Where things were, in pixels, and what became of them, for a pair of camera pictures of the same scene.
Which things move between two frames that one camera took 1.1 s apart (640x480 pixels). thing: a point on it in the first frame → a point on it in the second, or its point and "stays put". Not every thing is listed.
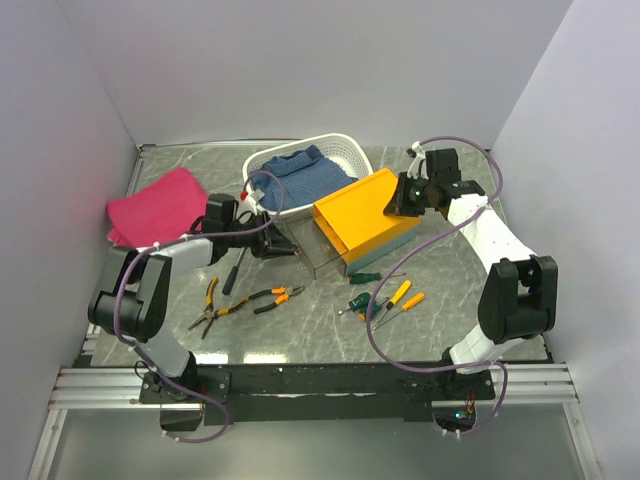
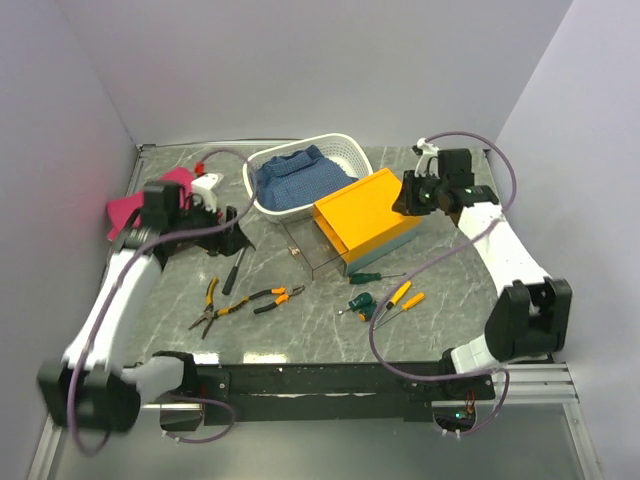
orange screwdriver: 418,298 stays put
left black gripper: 271,243 → 226,241
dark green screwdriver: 359,278 stays put
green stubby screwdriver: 358,303 stays put
